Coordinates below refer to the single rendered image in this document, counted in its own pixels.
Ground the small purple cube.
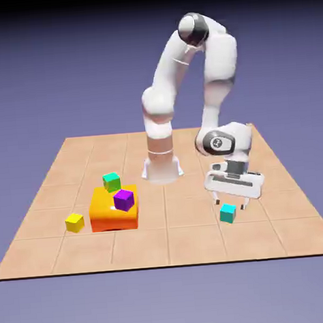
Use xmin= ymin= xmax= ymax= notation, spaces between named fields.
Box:
xmin=112 ymin=187 xmax=136 ymax=213

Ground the small green cube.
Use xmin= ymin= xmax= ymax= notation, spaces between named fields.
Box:
xmin=102 ymin=172 xmax=123 ymax=194

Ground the large orange box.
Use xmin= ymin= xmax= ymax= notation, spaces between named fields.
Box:
xmin=87 ymin=183 xmax=141 ymax=234

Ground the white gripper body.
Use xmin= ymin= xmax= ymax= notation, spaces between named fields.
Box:
xmin=202 ymin=167 xmax=267 ymax=203

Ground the small cyan cube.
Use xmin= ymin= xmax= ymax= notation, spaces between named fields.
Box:
xmin=218 ymin=202 xmax=238 ymax=225

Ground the small yellow cube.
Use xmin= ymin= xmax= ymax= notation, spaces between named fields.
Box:
xmin=64 ymin=212 xmax=87 ymax=234

